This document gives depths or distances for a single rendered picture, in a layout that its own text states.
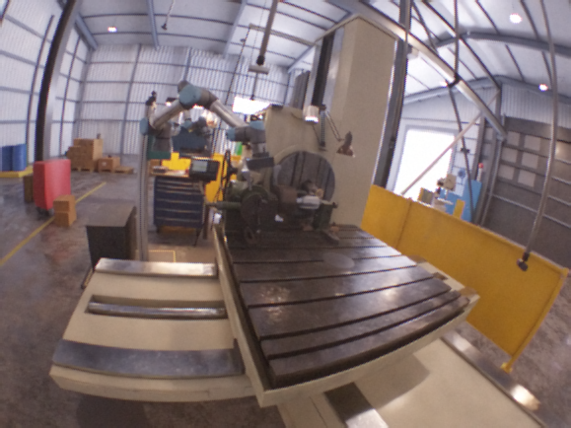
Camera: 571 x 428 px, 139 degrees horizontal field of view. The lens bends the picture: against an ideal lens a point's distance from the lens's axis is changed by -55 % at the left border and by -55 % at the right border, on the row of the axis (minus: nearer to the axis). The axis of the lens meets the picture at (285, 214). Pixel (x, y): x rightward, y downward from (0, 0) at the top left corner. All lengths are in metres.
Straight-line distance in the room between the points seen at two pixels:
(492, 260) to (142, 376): 3.13
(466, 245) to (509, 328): 1.17
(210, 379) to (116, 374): 0.37
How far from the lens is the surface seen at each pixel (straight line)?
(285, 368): 0.70
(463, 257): 3.17
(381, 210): 4.01
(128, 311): 1.31
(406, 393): 1.39
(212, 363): 1.01
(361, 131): 2.27
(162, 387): 0.99
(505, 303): 3.07
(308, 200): 1.64
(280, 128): 1.87
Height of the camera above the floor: 1.56
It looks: 16 degrees down
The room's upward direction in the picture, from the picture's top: 11 degrees clockwise
